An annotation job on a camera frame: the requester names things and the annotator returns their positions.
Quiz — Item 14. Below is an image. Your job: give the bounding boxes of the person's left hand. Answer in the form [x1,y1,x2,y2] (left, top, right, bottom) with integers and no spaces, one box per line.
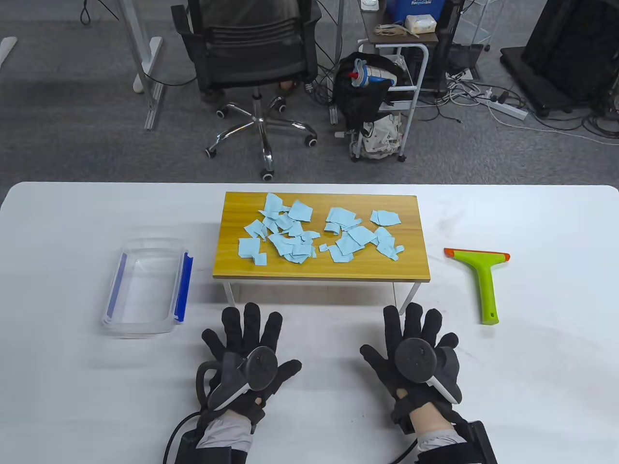
[201,303,303,426]

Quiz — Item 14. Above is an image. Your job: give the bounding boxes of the person's right hand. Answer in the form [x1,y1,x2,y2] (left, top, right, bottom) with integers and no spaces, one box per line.
[359,303,461,426]

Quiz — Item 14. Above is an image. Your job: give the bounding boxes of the small wooden table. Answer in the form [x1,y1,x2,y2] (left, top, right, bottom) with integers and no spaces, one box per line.
[213,192,431,317]

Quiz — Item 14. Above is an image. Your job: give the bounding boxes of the green and orange scraper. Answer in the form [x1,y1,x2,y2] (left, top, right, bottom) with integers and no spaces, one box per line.
[444,248,511,325]

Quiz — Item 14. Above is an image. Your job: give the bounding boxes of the pile of blue paper scraps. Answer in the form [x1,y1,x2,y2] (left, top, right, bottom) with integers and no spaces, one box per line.
[238,193,405,265]

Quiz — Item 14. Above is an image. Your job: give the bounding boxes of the clear plastic storage box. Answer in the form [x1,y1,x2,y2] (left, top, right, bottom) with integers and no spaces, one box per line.
[101,238,194,339]

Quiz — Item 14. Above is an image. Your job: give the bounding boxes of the person's right forearm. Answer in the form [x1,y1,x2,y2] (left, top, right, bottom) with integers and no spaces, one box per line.
[409,404,484,464]

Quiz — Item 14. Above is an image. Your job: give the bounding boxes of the person's left forearm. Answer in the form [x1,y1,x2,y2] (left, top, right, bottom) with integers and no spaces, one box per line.
[196,411,254,464]

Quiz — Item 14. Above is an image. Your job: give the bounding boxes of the black sensor box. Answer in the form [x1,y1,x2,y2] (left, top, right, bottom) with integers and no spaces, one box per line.
[455,420,499,464]
[174,430,204,464]

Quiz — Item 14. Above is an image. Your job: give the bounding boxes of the black floor box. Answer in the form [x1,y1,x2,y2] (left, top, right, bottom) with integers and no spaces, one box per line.
[445,43,484,80]

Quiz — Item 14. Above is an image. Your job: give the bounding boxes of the white tissue box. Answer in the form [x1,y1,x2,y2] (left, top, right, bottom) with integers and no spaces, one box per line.
[404,14,436,34]

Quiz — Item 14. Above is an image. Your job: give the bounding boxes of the black and white controller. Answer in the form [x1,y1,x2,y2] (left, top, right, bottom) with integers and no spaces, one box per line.
[396,338,462,404]
[196,347,277,411]

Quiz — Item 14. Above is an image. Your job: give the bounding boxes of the beige tote bag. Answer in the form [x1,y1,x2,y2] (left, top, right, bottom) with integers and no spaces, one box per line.
[360,114,403,158]

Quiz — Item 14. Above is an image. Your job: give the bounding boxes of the black backpack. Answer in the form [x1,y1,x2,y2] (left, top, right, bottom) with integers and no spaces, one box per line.
[335,52,407,133]

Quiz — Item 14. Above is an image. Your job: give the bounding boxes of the white power strip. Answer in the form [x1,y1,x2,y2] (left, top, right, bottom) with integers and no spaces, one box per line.
[476,94,529,121]

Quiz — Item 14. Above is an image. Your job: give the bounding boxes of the white metal cart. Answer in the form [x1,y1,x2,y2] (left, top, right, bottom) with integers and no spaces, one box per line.
[351,0,441,162]

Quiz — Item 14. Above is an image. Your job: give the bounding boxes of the blue and white bottle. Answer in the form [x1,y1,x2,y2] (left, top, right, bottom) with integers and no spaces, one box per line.
[349,59,398,88]

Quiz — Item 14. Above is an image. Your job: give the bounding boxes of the black office chair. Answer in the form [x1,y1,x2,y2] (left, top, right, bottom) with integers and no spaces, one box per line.
[170,0,322,182]

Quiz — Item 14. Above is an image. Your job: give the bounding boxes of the white desk leg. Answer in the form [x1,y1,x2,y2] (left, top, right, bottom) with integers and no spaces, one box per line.
[329,0,345,126]

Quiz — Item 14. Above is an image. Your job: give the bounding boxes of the beige gloves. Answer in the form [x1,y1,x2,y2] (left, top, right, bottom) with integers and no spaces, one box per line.
[375,24,419,38]

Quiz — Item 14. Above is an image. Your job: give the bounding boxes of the blue recycling bin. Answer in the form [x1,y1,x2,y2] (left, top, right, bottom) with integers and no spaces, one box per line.
[385,0,448,25]

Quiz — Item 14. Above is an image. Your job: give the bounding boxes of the black equipment stand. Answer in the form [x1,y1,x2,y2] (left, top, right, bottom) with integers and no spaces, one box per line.
[501,0,619,119]

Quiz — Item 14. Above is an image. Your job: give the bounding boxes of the white desk foot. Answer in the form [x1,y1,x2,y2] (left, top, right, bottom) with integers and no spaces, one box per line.
[0,36,18,68]

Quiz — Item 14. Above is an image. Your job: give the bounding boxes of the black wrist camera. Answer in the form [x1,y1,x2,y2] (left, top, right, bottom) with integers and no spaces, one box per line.
[391,387,412,426]
[244,397,266,434]

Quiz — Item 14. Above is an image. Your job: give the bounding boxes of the black cable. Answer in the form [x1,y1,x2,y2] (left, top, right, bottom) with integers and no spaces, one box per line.
[163,413,201,464]
[387,442,417,464]

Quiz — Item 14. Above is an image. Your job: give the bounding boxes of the bundle of floor cables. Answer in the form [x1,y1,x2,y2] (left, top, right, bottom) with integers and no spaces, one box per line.
[433,68,619,145]

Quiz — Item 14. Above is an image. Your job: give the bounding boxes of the white desk frame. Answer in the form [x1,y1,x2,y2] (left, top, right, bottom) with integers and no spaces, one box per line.
[114,0,165,131]

